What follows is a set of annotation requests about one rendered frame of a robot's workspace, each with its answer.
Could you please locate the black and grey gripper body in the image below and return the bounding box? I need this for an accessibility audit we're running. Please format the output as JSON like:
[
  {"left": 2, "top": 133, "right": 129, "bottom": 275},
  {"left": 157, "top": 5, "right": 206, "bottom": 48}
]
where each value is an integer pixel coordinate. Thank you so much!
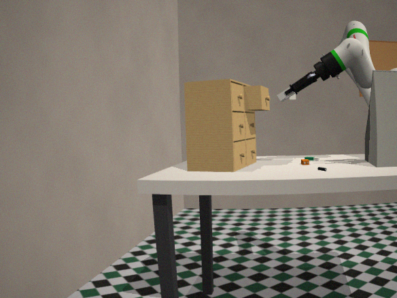
[{"left": 311, "top": 62, "right": 330, "bottom": 81}]

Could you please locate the tan wooden chest of drawers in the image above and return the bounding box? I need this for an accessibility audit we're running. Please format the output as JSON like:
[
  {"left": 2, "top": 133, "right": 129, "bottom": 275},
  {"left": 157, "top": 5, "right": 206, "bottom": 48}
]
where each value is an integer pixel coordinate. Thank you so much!
[{"left": 184, "top": 79, "right": 256, "bottom": 172}]

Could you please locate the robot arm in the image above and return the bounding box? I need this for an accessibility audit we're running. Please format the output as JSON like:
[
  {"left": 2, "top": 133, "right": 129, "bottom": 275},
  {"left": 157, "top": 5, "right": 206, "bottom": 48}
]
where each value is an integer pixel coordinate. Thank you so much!
[{"left": 320, "top": 21, "right": 375, "bottom": 107}]

